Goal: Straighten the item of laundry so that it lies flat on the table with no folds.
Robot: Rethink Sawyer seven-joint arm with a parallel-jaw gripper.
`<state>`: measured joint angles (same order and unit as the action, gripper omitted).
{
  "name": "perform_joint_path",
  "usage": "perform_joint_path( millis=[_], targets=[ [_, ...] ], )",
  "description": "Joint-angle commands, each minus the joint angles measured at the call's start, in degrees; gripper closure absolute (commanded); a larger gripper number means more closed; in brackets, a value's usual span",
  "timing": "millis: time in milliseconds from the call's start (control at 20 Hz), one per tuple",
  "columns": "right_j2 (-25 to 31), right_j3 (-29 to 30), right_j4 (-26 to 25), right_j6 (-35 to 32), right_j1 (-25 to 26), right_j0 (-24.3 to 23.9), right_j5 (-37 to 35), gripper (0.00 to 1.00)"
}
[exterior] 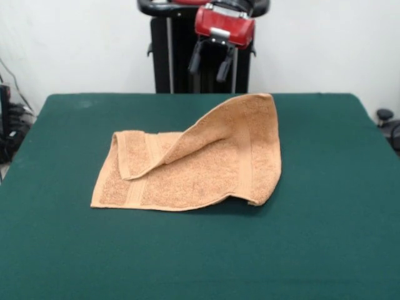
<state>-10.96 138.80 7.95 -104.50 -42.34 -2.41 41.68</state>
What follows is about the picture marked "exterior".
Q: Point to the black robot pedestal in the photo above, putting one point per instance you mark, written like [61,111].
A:
[162,62]

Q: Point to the black office chair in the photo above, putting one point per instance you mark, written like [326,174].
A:
[389,125]

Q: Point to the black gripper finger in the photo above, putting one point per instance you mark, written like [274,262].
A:
[196,61]
[223,68]

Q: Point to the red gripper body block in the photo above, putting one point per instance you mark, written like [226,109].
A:
[225,26]

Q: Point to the dark green table cloth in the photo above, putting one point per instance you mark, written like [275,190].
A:
[62,218]

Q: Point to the tan terry towel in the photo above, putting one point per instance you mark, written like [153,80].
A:
[200,168]

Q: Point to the black electronics box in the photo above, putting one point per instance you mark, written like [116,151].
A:
[9,131]

